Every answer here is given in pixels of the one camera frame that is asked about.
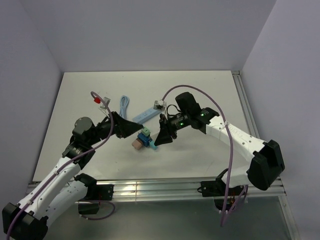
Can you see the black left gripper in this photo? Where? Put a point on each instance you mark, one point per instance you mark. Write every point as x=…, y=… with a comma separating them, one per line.
x=123, y=128

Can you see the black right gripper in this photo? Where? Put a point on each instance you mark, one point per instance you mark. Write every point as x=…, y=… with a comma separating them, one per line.
x=166, y=129

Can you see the teal charger plug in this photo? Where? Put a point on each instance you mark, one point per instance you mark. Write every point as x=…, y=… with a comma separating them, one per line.
x=152, y=145

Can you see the blue cube socket adapter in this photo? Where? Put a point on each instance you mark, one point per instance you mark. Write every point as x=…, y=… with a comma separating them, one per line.
x=146, y=140

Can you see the light blue power strip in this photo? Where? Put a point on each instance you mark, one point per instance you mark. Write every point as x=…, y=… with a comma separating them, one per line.
x=146, y=115

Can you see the pink charger plug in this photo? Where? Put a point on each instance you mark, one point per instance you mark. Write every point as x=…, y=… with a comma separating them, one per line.
x=137, y=144

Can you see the green plug adapter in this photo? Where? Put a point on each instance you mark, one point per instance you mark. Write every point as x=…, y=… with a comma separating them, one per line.
x=145, y=131

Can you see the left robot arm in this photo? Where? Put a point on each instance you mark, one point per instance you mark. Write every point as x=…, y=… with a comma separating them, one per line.
x=32, y=216

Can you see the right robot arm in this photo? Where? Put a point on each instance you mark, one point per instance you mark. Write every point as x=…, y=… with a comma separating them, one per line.
x=211, y=123

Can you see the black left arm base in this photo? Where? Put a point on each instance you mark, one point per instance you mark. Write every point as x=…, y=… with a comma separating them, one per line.
x=91, y=204

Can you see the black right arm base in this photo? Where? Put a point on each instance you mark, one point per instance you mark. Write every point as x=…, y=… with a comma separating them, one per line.
x=216, y=188

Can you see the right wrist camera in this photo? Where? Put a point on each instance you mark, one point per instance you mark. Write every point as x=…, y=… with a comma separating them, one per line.
x=160, y=105

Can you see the aluminium front rail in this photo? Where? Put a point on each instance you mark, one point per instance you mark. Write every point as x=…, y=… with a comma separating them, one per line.
x=175, y=189

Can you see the aluminium side rail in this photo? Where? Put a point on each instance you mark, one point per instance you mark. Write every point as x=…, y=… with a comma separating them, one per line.
x=248, y=117

